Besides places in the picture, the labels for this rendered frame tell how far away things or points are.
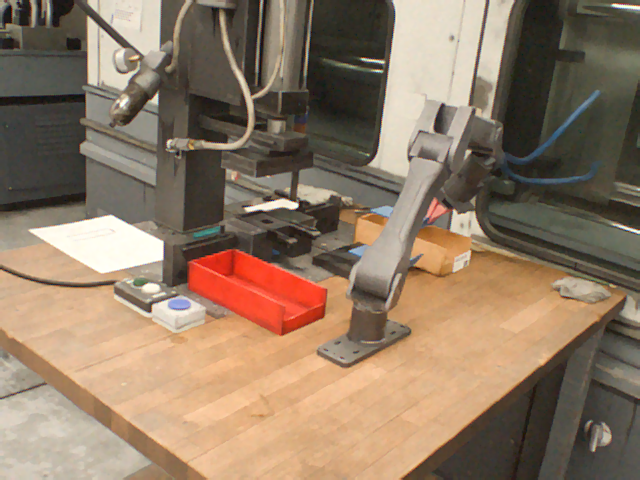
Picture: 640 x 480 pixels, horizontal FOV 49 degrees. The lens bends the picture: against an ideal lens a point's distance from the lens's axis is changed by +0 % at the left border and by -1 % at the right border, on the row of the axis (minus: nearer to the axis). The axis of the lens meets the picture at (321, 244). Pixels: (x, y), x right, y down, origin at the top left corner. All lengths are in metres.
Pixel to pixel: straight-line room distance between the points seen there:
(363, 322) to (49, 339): 0.52
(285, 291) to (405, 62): 0.92
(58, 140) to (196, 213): 3.02
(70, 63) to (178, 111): 3.03
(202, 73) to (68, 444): 1.41
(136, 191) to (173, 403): 2.14
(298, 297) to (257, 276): 0.11
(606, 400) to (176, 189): 1.16
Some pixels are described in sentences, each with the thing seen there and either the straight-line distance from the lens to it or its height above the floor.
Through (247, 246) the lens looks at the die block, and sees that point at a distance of 1.48.
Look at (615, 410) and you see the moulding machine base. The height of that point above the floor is 0.59.
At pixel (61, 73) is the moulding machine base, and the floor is 0.84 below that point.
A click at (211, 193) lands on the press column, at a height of 0.99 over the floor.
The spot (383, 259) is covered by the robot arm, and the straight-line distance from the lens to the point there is 1.20.
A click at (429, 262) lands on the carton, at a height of 0.93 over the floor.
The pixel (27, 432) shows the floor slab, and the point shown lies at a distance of 2.60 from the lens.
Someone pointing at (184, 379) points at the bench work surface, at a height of 0.90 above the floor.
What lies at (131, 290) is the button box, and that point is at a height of 0.93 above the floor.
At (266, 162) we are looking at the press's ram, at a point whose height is 1.13.
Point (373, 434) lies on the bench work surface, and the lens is 1.02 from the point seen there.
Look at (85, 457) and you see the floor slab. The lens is 2.46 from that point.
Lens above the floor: 1.48
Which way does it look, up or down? 20 degrees down
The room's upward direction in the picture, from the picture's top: 6 degrees clockwise
